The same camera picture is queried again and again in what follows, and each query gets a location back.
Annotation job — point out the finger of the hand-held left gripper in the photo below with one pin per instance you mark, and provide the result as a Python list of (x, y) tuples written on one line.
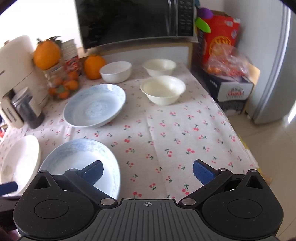
[(8, 187)]

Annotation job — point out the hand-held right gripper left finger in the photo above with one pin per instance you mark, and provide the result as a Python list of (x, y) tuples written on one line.
[(92, 172)]

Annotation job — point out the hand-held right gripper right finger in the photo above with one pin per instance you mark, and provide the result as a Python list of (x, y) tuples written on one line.
[(203, 172)]

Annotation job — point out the blue patterned plate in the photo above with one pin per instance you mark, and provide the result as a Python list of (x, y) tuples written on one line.
[(94, 106), (76, 153)]

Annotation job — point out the white swirl-print plate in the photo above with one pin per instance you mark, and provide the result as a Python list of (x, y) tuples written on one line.
[(20, 157)]

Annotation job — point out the cream flared bowl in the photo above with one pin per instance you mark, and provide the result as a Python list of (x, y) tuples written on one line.
[(159, 67), (163, 89)]

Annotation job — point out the white straight-sided bowl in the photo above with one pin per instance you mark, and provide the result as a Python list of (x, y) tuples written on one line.
[(115, 73)]

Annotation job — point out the cherry print tablecloth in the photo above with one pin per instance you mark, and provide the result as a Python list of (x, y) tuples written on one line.
[(161, 134)]

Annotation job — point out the dark glass jar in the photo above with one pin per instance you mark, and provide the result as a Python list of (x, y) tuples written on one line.
[(27, 109)]

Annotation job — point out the dark water carton box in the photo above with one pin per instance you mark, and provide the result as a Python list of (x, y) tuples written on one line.
[(231, 95)]

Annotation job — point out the clear container of small oranges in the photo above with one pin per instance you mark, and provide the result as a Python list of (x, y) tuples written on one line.
[(62, 88)]

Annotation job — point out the plastic bag of oranges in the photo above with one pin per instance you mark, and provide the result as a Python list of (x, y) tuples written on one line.
[(227, 62)]

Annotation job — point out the grey refrigerator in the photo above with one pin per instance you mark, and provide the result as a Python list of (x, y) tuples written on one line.
[(272, 69)]

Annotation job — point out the stack of paper cups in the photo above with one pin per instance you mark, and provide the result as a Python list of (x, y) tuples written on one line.
[(69, 49)]

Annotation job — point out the large orange with leaves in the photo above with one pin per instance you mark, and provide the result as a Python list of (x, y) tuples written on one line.
[(46, 55)]

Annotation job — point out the white kitchen appliance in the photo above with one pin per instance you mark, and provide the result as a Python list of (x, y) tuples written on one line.
[(13, 60)]

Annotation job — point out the red cardboard box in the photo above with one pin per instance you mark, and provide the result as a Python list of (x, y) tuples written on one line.
[(219, 34)]

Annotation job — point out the green purple toy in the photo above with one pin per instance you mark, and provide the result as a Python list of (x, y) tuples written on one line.
[(203, 23)]

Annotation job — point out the black microwave oven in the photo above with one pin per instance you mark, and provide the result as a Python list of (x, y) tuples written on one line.
[(129, 20)]

